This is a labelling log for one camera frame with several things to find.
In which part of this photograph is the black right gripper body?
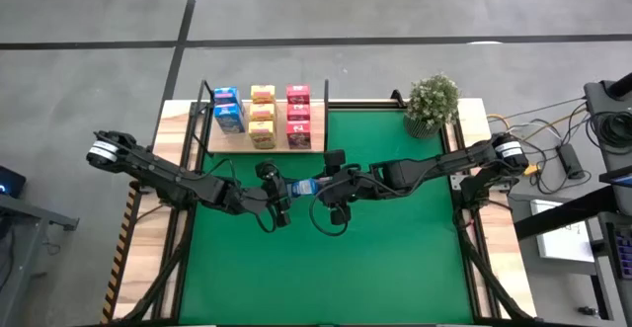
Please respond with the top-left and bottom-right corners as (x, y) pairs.
(324, 149), (376, 227)

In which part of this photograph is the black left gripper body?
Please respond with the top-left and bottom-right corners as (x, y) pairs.
(235, 160), (293, 229)

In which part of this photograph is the blue Rice Krispies cereal box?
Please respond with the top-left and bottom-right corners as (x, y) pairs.
(287, 178), (321, 198)
(212, 86), (242, 106)
(213, 102), (247, 135)

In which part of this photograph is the red Froot Loops cereal box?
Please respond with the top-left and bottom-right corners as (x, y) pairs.
(285, 83), (312, 105)
(286, 102), (312, 123)
(285, 120), (313, 151)

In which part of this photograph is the yellow Corn Pops cereal box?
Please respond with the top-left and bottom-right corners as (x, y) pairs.
(249, 102), (277, 123)
(247, 120), (277, 150)
(250, 84), (277, 105)

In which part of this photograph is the green table mat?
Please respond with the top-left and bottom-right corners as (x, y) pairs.
(178, 110), (474, 326)

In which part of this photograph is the potted plant in striped pot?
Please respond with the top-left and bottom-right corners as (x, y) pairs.
(403, 72), (463, 139)

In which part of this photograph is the yellow black hazard tape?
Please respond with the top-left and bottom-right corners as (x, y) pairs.
(101, 181), (142, 324)

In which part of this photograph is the black metal beam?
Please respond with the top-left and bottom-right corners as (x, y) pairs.
(513, 166), (632, 240)

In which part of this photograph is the white board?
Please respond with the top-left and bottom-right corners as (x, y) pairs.
(530, 199), (596, 263)

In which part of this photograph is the grey metal desk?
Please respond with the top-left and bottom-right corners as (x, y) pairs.
(0, 193), (80, 327)

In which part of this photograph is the black device with blue light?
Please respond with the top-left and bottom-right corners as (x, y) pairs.
(0, 165), (27, 199)

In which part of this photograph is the grey equipment cart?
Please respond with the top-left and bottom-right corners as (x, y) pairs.
(583, 72), (632, 170)

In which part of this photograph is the black laptop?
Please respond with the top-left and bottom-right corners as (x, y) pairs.
(598, 165), (632, 189)

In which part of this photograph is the black keyboard with pink keys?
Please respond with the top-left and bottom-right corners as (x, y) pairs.
(611, 220), (632, 280)

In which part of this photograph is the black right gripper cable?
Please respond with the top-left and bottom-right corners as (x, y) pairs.
(308, 188), (352, 238)

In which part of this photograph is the wooden shelf with black frame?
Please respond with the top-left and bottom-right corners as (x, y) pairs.
(189, 78), (331, 159)

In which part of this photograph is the black aluminium table frame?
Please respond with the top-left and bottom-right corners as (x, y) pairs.
(111, 89), (537, 327)

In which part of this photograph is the orange cable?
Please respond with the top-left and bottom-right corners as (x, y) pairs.
(486, 107), (589, 151)

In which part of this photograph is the grey cable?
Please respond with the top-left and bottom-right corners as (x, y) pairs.
(486, 97), (589, 121)

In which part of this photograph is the coiled black cable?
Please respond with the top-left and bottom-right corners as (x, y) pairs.
(587, 111), (632, 151)

